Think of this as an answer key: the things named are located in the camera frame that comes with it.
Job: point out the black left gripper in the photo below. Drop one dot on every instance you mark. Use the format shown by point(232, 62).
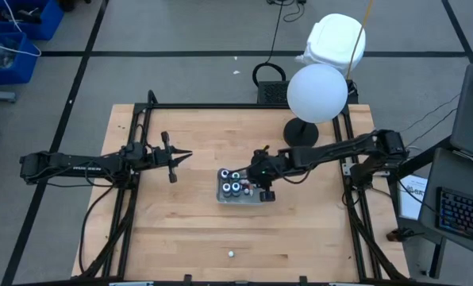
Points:
point(163, 159)

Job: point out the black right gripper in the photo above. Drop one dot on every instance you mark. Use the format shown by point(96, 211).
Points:
point(266, 167)

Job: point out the large green-tipped coloring bottle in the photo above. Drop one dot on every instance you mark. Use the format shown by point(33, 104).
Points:
point(235, 175)

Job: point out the large black-tipped coloring bottle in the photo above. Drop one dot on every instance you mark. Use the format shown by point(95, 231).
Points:
point(224, 173)

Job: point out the grey plastic tray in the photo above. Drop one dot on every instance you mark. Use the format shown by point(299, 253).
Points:
point(236, 201)

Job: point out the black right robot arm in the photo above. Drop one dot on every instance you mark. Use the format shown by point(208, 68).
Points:
point(331, 153)

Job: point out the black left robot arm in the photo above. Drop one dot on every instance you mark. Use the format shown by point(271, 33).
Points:
point(62, 163)

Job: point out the black vented box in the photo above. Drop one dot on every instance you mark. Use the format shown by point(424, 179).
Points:
point(272, 92)

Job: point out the white globe lamp black base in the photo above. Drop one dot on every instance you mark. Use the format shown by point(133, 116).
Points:
point(316, 93)

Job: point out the black table clamp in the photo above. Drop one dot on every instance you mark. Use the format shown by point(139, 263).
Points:
point(187, 279)
point(303, 280)

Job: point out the brown floor object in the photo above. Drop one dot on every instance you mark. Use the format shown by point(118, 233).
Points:
point(395, 235)

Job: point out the white lidded bucket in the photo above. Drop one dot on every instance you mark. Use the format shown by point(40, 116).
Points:
point(331, 39)

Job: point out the white printed paper sheet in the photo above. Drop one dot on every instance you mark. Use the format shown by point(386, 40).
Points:
point(415, 202)

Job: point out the blue plastic storage bin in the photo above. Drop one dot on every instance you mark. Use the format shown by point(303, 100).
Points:
point(22, 73)
point(48, 24)

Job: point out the black floor object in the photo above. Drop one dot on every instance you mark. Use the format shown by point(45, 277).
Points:
point(68, 4)

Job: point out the grey desk top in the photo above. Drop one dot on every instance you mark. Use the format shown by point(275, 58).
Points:
point(451, 175)

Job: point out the black desk leg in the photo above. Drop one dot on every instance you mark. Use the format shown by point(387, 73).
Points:
point(436, 258)

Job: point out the black tool parts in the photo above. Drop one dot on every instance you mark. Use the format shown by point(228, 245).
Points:
point(26, 16)

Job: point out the black backlit keyboard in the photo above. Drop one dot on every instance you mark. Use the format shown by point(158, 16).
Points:
point(462, 214)

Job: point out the grey flat panel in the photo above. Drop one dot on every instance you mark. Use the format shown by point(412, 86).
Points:
point(470, 119)

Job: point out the black aluminium table frame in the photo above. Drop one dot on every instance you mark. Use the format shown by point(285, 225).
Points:
point(220, 106)

